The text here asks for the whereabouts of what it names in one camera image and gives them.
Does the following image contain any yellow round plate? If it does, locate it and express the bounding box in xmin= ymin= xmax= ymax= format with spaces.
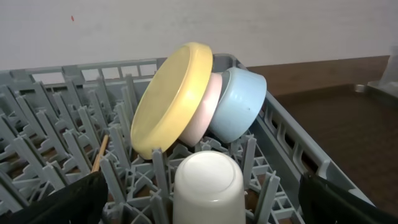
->
xmin=130 ymin=42 xmax=213 ymax=160

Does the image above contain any wooden chopstick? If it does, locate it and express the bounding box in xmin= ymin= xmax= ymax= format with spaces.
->
xmin=91 ymin=134 xmax=109 ymax=173

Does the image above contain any light blue bowl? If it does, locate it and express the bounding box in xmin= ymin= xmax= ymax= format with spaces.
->
xmin=209 ymin=67 xmax=267 ymax=143

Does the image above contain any grey plastic dishwasher rack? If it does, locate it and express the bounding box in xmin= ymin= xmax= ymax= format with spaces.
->
xmin=1 ymin=58 xmax=374 ymax=223

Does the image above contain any clear plastic bin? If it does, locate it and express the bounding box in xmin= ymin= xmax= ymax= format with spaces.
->
xmin=354 ymin=46 xmax=397 ymax=98

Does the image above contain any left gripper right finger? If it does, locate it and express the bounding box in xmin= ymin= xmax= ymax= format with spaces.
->
xmin=298 ymin=173 xmax=397 ymax=224

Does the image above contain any dark brown serving tray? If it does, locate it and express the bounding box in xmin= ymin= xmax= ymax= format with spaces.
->
xmin=277 ymin=85 xmax=397 ymax=215

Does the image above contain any white cup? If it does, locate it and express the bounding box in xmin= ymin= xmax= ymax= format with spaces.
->
xmin=173 ymin=151 xmax=246 ymax=224

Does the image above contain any pink white bowl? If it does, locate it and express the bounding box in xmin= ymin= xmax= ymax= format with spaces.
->
xmin=179 ymin=73 xmax=223 ymax=147

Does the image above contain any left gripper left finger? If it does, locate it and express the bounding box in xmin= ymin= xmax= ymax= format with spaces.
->
xmin=1 ymin=171 xmax=108 ymax=224

